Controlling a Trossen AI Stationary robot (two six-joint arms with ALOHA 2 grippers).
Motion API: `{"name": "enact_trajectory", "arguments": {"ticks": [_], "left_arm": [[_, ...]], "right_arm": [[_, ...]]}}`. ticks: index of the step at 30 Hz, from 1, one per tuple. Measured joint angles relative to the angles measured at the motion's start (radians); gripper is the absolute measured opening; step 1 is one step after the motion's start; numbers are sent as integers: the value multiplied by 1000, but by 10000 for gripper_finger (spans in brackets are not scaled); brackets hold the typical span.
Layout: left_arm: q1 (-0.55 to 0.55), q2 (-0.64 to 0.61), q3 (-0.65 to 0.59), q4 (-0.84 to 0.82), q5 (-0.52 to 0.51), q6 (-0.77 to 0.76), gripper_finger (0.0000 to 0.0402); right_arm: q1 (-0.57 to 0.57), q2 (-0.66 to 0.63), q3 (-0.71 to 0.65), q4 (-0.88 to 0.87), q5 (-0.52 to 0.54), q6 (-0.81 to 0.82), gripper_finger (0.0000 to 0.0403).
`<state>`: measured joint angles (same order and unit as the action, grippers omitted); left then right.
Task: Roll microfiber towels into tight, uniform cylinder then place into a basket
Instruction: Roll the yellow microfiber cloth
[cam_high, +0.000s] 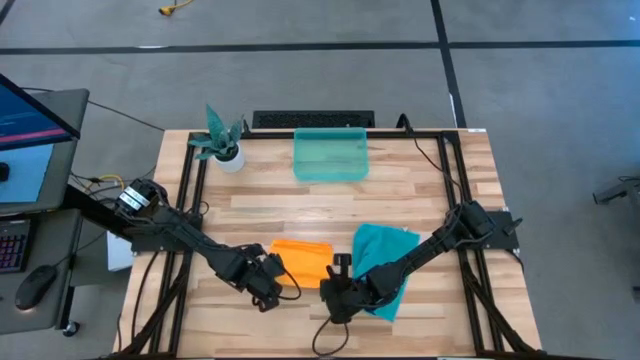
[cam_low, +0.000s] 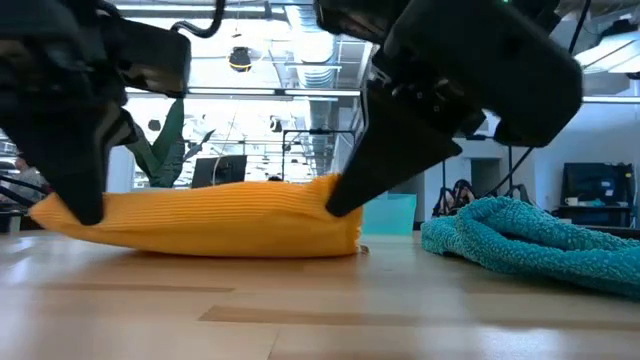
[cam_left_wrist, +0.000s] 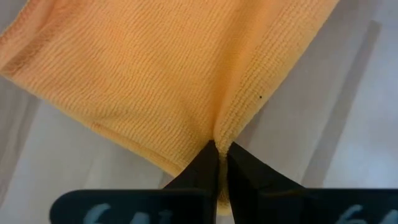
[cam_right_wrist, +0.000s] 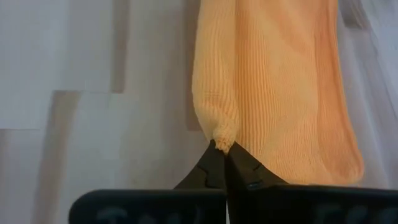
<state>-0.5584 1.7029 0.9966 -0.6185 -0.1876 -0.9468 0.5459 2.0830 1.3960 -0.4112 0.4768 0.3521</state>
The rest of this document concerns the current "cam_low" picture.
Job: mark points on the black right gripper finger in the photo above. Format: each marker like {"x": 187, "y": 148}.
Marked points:
{"x": 390, "y": 160}

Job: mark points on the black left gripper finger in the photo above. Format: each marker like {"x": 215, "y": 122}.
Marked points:
{"x": 75, "y": 165}

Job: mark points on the teal microfiber towel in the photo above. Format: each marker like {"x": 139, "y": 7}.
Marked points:
{"x": 525, "y": 240}

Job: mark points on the orange microfiber towel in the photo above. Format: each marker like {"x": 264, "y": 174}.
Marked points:
{"x": 225, "y": 220}

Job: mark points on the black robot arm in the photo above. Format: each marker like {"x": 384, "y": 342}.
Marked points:
{"x": 522, "y": 190}

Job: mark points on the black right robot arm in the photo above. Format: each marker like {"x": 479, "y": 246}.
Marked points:
{"x": 545, "y": 7}

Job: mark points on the teal translucent plastic basket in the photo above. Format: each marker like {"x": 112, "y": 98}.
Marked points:
{"x": 395, "y": 215}

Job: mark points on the white building column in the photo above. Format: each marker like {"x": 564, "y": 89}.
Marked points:
{"x": 120, "y": 172}

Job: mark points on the person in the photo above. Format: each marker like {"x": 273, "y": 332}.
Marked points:
{"x": 274, "y": 178}
{"x": 457, "y": 195}
{"x": 27, "y": 177}

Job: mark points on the green snake plant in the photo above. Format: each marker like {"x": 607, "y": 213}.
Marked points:
{"x": 170, "y": 145}

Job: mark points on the black computer monitor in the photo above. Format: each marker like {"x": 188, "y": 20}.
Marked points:
{"x": 220, "y": 172}

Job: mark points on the white mug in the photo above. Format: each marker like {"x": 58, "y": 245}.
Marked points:
{"x": 571, "y": 201}

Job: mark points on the dark monitor with stickers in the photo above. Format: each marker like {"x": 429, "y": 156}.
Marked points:
{"x": 595, "y": 182}

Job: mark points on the long ceiling light bar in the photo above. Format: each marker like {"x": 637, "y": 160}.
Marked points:
{"x": 250, "y": 91}

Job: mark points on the dark office desk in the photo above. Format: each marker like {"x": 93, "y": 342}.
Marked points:
{"x": 595, "y": 215}

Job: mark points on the black metal rig frame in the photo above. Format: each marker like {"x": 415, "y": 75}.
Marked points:
{"x": 510, "y": 185}
{"x": 320, "y": 131}

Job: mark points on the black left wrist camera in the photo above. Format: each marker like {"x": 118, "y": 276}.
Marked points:
{"x": 155, "y": 55}

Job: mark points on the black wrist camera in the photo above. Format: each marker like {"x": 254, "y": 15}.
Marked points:
{"x": 350, "y": 20}
{"x": 155, "y": 55}

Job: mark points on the silver spiral ceiling duct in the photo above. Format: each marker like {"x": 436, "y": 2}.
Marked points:
{"x": 312, "y": 75}

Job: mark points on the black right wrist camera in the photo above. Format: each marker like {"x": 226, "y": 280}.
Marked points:
{"x": 350, "y": 20}

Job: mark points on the black aluminium table frame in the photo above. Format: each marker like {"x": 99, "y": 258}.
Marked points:
{"x": 620, "y": 232}

